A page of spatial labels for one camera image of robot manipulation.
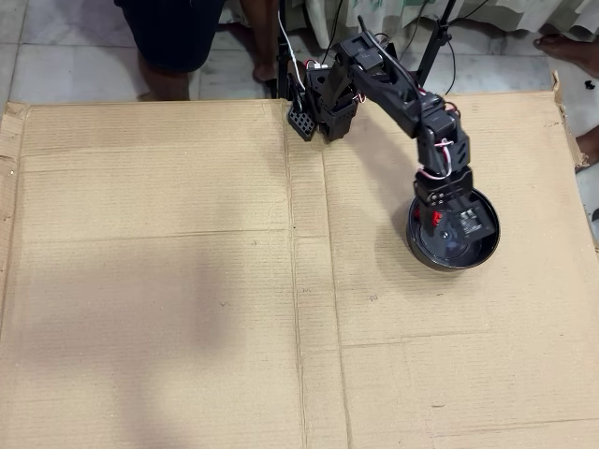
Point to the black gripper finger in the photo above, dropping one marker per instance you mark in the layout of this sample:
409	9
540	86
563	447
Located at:
424	219
448	217

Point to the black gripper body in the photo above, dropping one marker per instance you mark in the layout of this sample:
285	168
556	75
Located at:
444	191

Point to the red lego block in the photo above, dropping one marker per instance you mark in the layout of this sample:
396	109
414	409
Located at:
437	218

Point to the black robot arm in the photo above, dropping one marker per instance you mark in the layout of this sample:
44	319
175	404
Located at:
398	100

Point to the black round bowl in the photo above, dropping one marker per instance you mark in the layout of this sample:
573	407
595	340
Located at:
468	255

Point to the black tripod stand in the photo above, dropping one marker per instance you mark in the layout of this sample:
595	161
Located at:
433	51

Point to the bare foot beside cardboard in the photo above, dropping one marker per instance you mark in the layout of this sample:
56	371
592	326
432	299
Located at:
590	142

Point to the small black floor object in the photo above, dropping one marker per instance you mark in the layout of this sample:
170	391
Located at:
589	85

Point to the patterned bed cloth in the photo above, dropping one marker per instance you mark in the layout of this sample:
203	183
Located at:
491	14

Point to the large bare foot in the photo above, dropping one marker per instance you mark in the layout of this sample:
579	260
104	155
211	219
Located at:
571	51

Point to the black metal pole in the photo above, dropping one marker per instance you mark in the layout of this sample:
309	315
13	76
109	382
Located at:
283	70

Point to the bare foot with sandal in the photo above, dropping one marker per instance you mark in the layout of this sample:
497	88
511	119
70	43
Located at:
264	42

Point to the flattened cardboard sheet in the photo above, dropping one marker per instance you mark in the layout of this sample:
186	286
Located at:
140	234

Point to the person's legs black shorts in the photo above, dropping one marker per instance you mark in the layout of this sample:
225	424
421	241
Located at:
164	37

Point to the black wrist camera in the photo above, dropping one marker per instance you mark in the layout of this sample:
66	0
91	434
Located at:
472	221

